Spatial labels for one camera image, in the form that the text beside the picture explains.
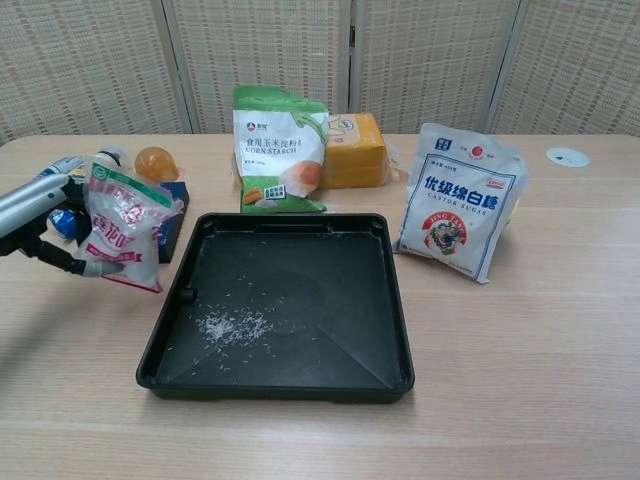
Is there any cream mayonnaise squeeze bottle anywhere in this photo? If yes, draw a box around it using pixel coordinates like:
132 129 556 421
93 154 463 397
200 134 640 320
69 145 132 186

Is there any pink white snack bag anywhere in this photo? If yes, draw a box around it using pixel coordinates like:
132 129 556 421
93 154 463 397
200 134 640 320
74 160 185 295

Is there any beige woven screen panel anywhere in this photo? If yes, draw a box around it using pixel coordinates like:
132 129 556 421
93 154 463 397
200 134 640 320
348 0 521 135
0 0 195 144
492 0 640 136
162 0 352 135

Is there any white castor sugar bag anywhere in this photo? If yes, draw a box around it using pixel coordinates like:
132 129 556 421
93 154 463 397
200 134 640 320
391 122 531 285

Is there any dark blue toothpaste box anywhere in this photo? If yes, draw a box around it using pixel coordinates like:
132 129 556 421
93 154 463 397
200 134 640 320
154 180 191 264

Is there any black plastic tray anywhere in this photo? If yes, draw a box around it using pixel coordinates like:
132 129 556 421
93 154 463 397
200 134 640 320
135 212 416 403

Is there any green white corn starch bag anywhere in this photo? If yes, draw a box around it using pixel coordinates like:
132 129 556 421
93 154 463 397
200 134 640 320
232 85 330 215

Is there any orange jelly cup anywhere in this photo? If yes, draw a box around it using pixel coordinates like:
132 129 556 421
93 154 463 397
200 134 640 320
134 145 180 184

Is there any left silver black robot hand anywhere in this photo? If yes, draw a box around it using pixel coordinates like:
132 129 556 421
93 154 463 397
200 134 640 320
0 173 126 281

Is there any blue snack packet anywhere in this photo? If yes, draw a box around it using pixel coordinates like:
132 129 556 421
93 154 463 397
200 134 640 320
47 208 79 241

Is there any orange tissue pack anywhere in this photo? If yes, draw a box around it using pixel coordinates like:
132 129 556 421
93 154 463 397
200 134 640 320
317 112 409 190

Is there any blue white toothpaste tube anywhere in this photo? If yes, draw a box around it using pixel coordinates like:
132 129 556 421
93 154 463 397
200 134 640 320
32 155 86 181

